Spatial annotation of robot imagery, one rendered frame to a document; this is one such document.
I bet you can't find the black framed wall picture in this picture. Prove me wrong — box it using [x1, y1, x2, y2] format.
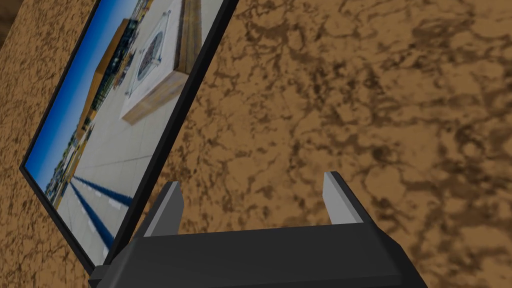
[19, 0, 240, 276]

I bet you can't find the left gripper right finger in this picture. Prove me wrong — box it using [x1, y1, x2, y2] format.
[322, 171, 365, 226]

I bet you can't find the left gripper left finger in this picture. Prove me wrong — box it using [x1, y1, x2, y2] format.
[136, 180, 185, 239]

